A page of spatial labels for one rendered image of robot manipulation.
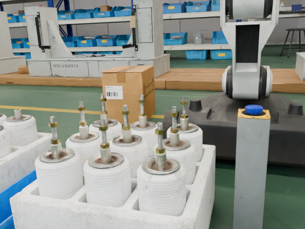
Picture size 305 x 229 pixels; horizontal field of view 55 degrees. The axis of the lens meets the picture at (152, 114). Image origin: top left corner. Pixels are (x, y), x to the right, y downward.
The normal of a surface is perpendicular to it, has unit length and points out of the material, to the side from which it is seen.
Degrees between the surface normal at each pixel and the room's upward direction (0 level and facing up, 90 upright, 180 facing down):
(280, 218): 0
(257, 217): 90
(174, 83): 90
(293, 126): 46
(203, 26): 90
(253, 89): 106
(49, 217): 90
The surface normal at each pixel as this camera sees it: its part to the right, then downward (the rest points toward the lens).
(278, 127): -0.26, -0.48
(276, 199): -0.04, -0.96
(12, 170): 0.95, 0.05
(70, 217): -0.29, 0.27
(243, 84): -0.31, 0.52
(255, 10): -0.23, 0.83
